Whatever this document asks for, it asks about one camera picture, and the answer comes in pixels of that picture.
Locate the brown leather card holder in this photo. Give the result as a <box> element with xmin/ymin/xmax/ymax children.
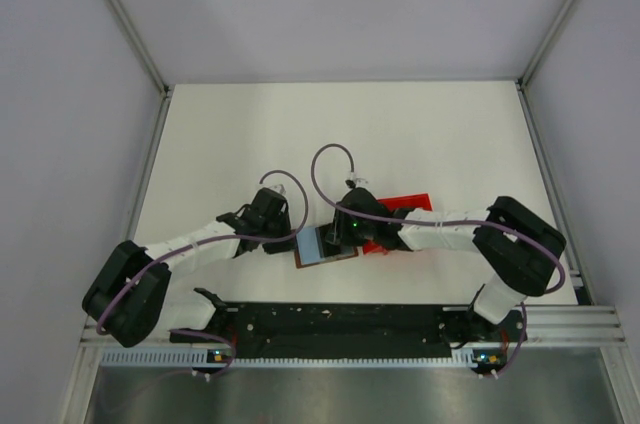
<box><xmin>294</xmin><ymin>224</ymin><xmax>359</xmax><ymax>269</ymax></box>

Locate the red plastic bin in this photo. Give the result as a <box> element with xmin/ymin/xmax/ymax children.
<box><xmin>362</xmin><ymin>193</ymin><xmax>433</xmax><ymax>255</ymax></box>

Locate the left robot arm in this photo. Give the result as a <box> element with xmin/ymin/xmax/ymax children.
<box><xmin>81</xmin><ymin>187</ymin><xmax>291</xmax><ymax>348</ymax></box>

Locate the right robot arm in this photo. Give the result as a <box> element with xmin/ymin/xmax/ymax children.
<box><xmin>331</xmin><ymin>187</ymin><xmax>566</xmax><ymax>340</ymax></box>

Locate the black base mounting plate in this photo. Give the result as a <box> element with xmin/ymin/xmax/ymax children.
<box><xmin>168</xmin><ymin>301</ymin><xmax>526</xmax><ymax>359</ymax></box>

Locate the steel sheet panel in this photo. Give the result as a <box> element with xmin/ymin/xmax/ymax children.
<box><xmin>85</xmin><ymin>349</ymin><xmax>622</xmax><ymax>423</ymax></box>

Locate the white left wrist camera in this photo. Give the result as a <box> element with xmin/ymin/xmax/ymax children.
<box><xmin>268</xmin><ymin>184</ymin><xmax>286</xmax><ymax>196</ymax></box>

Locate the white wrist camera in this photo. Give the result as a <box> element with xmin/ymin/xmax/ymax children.
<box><xmin>345</xmin><ymin>172</ymin><xmax>368</xmax><ymax>189</ymax></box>
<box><xmin>268</xmin><ymin>184</ymin><xmax>286</xmax><ymax>196</ymax></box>

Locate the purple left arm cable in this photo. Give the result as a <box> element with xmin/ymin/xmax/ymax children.
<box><xmin>95</xmin><ymin>170</ymin><xmax>308</xmax><ymax>380</ymax></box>

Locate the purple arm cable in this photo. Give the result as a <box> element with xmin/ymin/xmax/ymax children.
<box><xmin>310</xmin><ymin>143</ymin><xmax>569</xmax><ymax>380</ymax></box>
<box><xmin>95</xmin><ymin>170</ymin><xmax>308</xmax><ymax>380</ymax></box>

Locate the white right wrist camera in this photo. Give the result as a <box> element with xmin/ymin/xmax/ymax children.
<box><xmin>345</xmin><ymin>172</ymin><xmax>368</xmax><ymax>189</ymax></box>

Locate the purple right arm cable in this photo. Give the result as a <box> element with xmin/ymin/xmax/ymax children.
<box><xmin>310</xmin><ymin>143</ymin><xmax>569</xmax><ymax>380</ymax></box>

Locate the grey slotted cable duct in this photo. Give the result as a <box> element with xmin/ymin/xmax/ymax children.
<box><xmin>99</xmin><ymin>346</ymin><xmax>506</xmax><ymax>370</ymax></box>

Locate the aluminium frame rail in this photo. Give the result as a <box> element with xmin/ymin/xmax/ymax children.
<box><xmin>103</xmin><ymin>0</ymin><xmax>170</xmax><ymax>96</ymax></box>

